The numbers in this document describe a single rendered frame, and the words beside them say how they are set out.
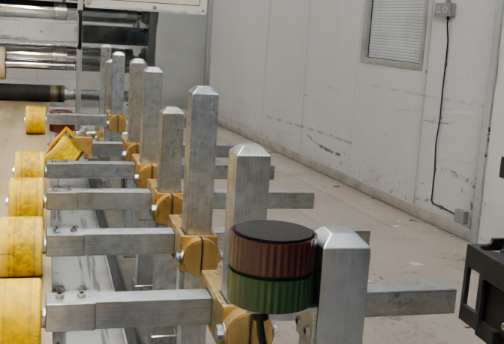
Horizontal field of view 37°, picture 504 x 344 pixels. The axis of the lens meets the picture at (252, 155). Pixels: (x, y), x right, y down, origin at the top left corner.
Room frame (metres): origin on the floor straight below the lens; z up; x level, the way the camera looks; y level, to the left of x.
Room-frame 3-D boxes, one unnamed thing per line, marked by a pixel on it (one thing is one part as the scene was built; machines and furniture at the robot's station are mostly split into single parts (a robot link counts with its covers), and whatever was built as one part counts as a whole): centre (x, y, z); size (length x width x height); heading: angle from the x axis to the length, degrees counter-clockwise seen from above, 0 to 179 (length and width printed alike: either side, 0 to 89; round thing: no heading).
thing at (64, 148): (1.72, 0.43, 0.93); 0.09 x 0.08 x 0.09; 105
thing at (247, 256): (0.50, -0.02, 1.10); 0.06 x 0.06 x 0.02
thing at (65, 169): (1.52, 0.20, 0.95); 0.50 x 0.04 x 0.04; 105
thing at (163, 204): (1.26, 0.14, 0.95); 0.14 x 0.06 x 0.05; 15
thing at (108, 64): (2.44, 0.47, 0.87); 0.04 x 0.04 x 0.48; 15
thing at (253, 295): (0.50, -0.02, 1.08); 0.06 x 0.06 x 0.02
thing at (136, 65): (1.72, 0.27, 0.92); 0.04 x 0.04 x 0.48; 15
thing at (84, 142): (1.72, 0.42, 0.95); 0.10 x 0.04 x 0.10; 105
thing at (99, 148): (1.78, 0.20, 0.95); 0.37 x 0.03 x 0.03; 105
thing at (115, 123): (2.22, 0.41, 0.95); 0.14 x 0.06 x 0.05; 15
